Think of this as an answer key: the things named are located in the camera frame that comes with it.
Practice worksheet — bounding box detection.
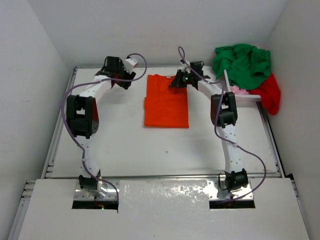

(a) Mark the green t shirt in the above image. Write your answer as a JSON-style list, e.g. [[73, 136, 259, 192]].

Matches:
[[212, 43, 271, 90]]

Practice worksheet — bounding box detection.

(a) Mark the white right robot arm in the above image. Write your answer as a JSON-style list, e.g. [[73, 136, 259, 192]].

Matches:
[[169, 60, 249, 193]]

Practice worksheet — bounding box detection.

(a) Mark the orange t shirt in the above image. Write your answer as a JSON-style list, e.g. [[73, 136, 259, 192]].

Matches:
[[144, 74, 189, 129]]

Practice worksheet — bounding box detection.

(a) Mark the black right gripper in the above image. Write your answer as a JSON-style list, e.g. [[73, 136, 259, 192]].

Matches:
[[169, 69, 194, 88]]

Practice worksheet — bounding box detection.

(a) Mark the white plastic bin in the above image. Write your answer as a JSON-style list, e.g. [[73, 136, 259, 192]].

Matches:
[[223, 69, 261, 103]]

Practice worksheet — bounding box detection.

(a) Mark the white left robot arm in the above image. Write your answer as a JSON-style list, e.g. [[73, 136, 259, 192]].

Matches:
[[65, 56, 139, 192]]

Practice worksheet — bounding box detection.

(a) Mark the pink t shirt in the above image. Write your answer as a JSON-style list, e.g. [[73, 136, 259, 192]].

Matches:
[[230, 85, 250, 95]]

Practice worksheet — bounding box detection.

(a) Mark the red t shirt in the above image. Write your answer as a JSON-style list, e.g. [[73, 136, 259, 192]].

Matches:
[[248, 73, 281, 116]]

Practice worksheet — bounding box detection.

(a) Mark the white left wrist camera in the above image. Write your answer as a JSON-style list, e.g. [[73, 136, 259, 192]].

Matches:
[[122, 57, 139, 73]]

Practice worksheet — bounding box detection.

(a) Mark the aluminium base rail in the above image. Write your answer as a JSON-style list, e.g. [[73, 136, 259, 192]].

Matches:
[[22, 172, 256, 201]]

